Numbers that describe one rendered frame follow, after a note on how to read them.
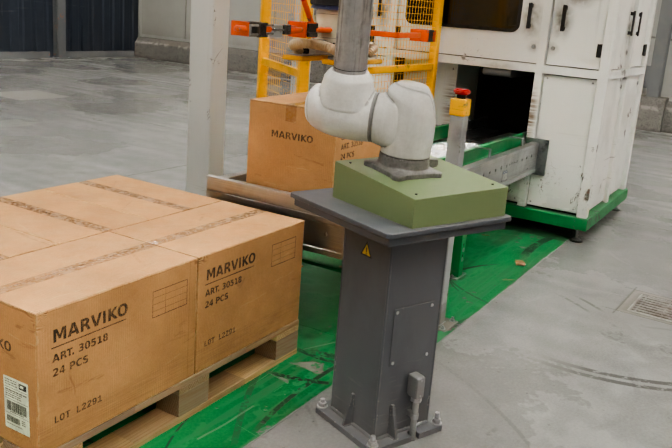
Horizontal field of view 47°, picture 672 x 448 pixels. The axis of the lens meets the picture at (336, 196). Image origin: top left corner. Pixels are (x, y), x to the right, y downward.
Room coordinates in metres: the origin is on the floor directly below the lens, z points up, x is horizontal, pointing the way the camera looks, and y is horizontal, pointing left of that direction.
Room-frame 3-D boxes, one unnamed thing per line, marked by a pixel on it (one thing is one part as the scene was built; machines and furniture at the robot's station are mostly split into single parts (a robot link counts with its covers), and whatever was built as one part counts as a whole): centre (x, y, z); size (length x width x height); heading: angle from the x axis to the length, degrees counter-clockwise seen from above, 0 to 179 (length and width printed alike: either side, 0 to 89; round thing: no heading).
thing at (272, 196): (2.97, 0.24, 0.58); 0.70 x 0.03 x 0.06; 59
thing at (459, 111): (3.21, -0.49, 0.50); 0.07 x 0.07 x 1.00; 59
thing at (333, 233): (2.97, 0.24, 0.48); 0.70 x 0.03 x 0.15; 59
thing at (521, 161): (3.81, -0.64, 0.50); 2.31 x 0.05 x 0.19; 149
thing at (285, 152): (3.25, 0.06, 0.75); 0.60 x 0.40 x 0.40; 153
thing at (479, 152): (4.14, -0.77, 0.60); 1.60 x 0.10 x 0.09; 149
